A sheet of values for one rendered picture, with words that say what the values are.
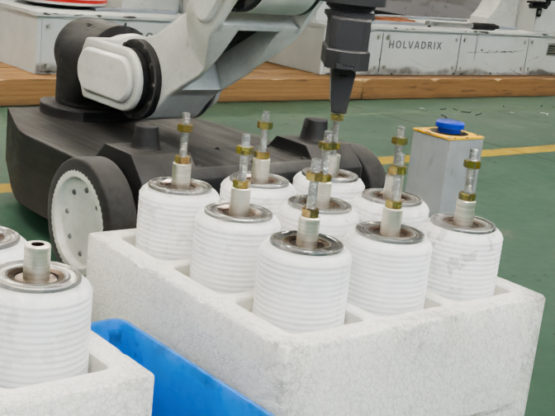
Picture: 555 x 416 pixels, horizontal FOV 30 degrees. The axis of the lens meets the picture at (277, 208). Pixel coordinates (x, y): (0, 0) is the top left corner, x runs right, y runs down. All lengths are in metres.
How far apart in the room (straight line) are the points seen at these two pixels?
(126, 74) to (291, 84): 1.89
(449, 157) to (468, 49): 3.01
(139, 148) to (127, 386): 0.77
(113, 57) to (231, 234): 0.81
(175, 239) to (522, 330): 0.41
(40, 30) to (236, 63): 1.47
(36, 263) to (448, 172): 0.70
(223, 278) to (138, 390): 0.26
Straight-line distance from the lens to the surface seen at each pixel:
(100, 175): 1.54
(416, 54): 4.19
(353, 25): 1.30
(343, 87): 1.34
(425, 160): 1.44
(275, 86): 3.62
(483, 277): 1.20
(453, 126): 1.43
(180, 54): 1.77
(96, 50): 1.91
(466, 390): 1.19
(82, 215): 1.61
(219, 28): 1.63
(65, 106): 2.06
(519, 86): 4.60
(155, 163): 1.58
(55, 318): 0.86
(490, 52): 4.52
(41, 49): 3.20
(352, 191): 1.34
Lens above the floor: 0.55
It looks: 15 degrees down
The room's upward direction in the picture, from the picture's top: 6 degrees clockwise
